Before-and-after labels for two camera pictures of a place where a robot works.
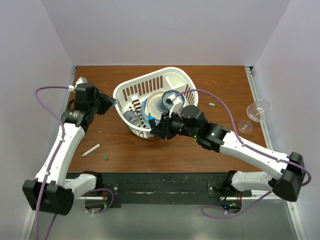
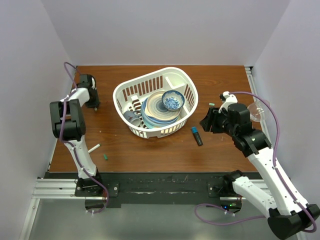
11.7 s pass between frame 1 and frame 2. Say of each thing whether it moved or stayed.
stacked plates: stayed
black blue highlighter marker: moved
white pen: stayed
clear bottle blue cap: stayed
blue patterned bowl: stayed
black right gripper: moved
